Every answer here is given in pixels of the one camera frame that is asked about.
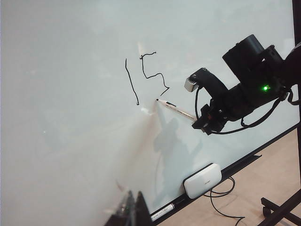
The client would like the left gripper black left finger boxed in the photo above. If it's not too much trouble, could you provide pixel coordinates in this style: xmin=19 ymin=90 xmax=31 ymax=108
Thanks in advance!
xmin=103 ymin=190 xmax=138 ymax=226

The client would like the white rounded whiteboard eraser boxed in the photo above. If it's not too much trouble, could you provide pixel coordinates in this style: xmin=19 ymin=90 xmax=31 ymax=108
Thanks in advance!
xmin=183 ymin=162 xmax=223 ymax=199

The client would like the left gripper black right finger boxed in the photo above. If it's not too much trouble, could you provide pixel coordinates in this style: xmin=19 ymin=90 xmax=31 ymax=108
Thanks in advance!
xmin=138 ymin=190 xmax=154 ymax=226

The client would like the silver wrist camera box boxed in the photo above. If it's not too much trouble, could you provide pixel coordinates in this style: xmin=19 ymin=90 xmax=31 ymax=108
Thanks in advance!
xmin=184 ymin=76 xmax=198 ymax=93

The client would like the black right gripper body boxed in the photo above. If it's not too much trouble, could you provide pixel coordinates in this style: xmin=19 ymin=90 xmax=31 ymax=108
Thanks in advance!
xmin=206 ymin=86 xmax=255 ymax=133

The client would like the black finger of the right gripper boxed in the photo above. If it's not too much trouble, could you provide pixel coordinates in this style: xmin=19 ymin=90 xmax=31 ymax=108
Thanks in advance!
xmin=191 ymin=118 xmax=222 ymax=136
xmin=200 ymin=104 xmax=214 ymax=119

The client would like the large white glass whiteboard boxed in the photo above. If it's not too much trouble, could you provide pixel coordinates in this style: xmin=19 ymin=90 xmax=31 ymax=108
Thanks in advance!
xmin=0 ymin=0 xmax=295 ymax=226

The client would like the black power cable with plug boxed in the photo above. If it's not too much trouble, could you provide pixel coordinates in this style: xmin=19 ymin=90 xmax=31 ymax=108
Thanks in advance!
xmin=204 ymin=176 xmax=246 ymax=220

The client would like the white marker pen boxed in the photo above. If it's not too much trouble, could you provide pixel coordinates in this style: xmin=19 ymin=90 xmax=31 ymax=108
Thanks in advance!
xmin=155 ymin=98 xmax=196 ymax=122

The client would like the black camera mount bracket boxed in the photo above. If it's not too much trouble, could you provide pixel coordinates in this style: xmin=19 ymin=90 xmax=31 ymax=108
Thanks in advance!
xmin=189 ymin=67 xmax=229 ymax=100

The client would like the white marker with black cap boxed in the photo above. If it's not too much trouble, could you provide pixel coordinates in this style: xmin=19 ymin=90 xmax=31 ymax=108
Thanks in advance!
xmin=150 ymin=203 xmax=175 ymax=222

